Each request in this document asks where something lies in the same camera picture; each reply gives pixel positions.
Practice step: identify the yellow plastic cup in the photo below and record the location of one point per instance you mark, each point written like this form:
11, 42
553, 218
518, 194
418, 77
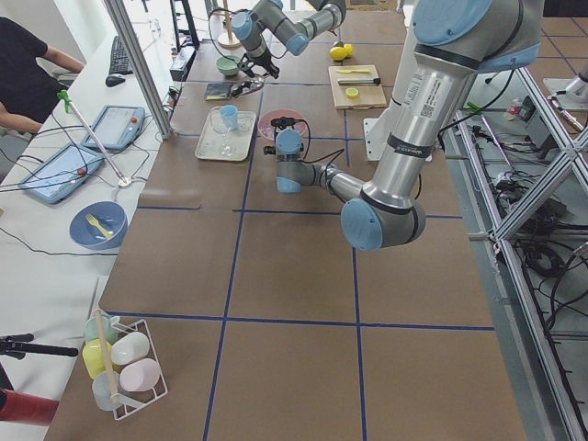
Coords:
93, 359

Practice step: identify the far teach pendant tablet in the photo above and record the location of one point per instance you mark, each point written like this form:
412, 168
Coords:
118, 126

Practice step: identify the lemon half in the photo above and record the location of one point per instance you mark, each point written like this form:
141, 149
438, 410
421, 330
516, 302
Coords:
352, 93

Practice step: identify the wooden cutting board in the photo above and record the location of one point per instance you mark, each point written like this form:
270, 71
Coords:
370, 96

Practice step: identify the white wire cup rack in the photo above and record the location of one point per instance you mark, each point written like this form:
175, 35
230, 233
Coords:
108, 394

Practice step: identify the yellow plastic knife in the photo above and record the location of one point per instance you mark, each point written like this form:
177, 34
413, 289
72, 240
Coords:
353, 71

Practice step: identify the red fire extinguisher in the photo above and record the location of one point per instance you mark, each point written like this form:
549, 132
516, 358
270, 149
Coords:
24, 408

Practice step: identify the wooden stand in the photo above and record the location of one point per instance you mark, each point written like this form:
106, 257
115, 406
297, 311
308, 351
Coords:
227, 38

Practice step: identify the cream serving tray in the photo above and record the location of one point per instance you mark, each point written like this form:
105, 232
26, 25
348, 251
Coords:
217, 143

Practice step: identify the near teach pendant tablet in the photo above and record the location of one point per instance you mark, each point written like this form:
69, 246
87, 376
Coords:
58, 177

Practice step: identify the black computer mouse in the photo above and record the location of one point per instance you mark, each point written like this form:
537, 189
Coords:
114, 79

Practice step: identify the aluminium frame post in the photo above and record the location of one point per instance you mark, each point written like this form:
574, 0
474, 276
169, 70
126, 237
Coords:
121, 21

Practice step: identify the pink plastic cup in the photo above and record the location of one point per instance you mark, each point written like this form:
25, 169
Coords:
140, 375

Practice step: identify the yellow plastic fork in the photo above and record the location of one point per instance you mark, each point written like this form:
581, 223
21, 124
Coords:
93, 221

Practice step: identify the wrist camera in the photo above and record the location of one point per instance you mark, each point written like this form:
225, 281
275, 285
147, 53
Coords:
269, 150

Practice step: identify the metal ice scoop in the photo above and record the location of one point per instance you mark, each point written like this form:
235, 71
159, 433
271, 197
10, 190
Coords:
247, 86

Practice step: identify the black keyboard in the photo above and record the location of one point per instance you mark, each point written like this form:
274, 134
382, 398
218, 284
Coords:
119, 62

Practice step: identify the teach pendant tablet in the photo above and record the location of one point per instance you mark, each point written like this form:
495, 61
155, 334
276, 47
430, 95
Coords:
118, 126
58, 177

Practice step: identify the clear wine glass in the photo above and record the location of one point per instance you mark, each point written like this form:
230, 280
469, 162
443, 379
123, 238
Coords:
225, 148

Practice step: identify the grey folded cloth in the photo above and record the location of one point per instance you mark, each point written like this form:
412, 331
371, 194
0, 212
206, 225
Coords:
218, 91

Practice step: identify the light blue cup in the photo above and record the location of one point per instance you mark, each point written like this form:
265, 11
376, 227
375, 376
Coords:
229, 115

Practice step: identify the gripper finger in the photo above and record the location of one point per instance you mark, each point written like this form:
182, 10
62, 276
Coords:
246, 66
272, 70

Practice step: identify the person in black shirt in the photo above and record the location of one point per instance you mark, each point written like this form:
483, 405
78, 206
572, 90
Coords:
28, 93

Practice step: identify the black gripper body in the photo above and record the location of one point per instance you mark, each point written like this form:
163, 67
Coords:
260, 59

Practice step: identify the blue bowl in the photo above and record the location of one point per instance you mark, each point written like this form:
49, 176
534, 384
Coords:
111, 215

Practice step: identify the white plastic cup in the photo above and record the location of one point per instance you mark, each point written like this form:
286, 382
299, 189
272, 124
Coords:
130, 348

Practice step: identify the green bowl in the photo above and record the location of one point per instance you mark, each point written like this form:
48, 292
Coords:
228, 65

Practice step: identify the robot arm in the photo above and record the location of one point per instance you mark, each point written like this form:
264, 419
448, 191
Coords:
454, 41
248, 27

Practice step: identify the yellow lemon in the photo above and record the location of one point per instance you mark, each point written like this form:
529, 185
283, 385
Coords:
338, 53
349, 50

